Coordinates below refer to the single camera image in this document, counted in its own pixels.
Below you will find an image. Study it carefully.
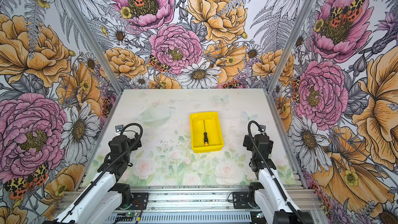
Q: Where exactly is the black yellow screwdriver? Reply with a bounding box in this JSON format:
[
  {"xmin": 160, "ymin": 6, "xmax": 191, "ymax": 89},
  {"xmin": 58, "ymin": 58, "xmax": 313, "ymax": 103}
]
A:
[{"xmin": 203, "ymin": 120, "xmax": 209, "ymax": 146}]

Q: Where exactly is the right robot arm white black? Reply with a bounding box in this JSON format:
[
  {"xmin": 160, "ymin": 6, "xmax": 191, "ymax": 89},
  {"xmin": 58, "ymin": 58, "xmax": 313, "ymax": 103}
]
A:
[{"xmin": 243, "ymin": 133, "xmax": 314, "ymax": 224}]

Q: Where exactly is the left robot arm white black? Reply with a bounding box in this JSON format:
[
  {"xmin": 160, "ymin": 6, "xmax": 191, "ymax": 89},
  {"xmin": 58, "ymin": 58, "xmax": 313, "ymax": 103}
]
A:
[{"xmin": 43, "ymin": 134, "xmax": 142, "ymax": 224}]

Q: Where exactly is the yellow plastic bin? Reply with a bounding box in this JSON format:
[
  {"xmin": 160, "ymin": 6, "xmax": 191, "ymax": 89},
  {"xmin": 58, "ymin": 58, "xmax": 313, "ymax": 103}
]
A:
[{"xmin": 190, "ymin": 112, "xmax": 224, "ymax": 153}]

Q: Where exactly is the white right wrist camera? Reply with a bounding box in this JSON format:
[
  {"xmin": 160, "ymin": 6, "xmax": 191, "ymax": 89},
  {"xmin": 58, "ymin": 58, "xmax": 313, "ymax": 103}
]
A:
[{"xmin": 258, "ymin": 125, "xmax": 266, "ymax": 134}]

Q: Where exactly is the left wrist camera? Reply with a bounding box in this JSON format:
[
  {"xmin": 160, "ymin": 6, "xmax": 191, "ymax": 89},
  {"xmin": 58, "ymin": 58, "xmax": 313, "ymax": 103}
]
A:
[{"xmin": 115, "ymin": 125, "xmax": 123, "ymax": 135}]

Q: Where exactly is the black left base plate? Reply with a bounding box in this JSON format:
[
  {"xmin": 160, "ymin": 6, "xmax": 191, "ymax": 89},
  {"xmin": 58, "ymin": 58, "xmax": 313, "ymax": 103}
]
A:
[{"xmin": 127, "ymin": 192, "xmax": 149, "ymax": 210}]

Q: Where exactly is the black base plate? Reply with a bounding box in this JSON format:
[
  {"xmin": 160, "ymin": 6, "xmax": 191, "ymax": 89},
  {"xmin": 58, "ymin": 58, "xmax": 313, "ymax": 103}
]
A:
[
  {"xmin": 232, "ymin": 192, "xmax": 252, "ymax": 209},
  {"xmin": 127, "ymin": 192, "xmax": 149, "ymax": 210}
]

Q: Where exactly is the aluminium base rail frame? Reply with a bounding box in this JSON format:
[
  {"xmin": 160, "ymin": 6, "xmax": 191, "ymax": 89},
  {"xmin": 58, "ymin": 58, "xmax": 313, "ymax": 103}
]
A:
[{"xmin": 59, "ymin": 186, "xmax": 327, "ymax": 224}]

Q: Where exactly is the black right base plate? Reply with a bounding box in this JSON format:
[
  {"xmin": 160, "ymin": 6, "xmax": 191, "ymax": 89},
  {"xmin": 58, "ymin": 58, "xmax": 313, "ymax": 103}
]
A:
[{"xmin": 232, "ymin": 192, "xmax": 252, "ymax": 209}]

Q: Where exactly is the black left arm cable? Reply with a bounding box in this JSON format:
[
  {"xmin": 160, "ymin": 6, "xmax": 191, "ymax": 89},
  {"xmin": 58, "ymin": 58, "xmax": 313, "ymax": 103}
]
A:
[{"xmin": 73, "ymin": 122, "xmax": 144, "ymax": 206}]

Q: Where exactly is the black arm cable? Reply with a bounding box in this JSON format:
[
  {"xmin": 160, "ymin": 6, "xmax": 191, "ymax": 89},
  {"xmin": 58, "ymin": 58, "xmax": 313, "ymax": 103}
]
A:
[
  {"xmin": 73, "ymin": 122, "xmax": 144, "ymax": 206},
  {"xmin": 247, "ymin": 120, "xmax": 307, "ymax": 224}
]

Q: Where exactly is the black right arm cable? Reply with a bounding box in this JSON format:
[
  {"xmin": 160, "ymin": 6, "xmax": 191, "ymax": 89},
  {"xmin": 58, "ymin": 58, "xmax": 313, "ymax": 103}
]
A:
[{"xmin": 247, "ymin": 120, "xmax": 307, "ymax": 224}]

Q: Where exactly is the aluminium corner post left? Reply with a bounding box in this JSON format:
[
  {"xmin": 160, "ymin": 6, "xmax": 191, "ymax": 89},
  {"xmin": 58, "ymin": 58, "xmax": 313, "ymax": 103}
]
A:
[{"xmin": 61, "ymin": 0, "xmax": 123, "ymax": 96}]

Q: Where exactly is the aluminium corner post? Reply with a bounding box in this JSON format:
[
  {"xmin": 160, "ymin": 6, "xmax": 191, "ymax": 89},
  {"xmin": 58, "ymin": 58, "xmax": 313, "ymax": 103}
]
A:
[
  {"xmin": 61, "ymin": 0, "xmax": 123, "ymax": 96},
  {"xmin": 266, "ymin": 0, "xmax": 317, "ymax": 93}
]

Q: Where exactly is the aluminium corner post right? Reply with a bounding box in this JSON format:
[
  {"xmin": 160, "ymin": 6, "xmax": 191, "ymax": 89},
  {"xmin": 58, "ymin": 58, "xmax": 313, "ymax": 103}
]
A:
[{"xmin": 266, "ymin": 0, "xmax": 317, "ymax": 93}]

